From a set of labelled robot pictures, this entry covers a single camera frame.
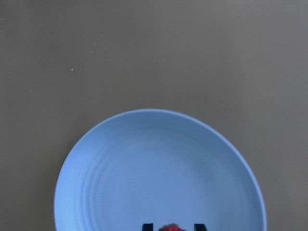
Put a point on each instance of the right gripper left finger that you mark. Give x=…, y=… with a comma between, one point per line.
x=147, y=227

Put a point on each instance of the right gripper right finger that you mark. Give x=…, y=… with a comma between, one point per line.
x=200, y=227

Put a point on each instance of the red strawberry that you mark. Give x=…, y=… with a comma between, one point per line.
x=171, y=227

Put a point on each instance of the blue round plate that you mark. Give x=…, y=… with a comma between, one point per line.
x=160, y=167

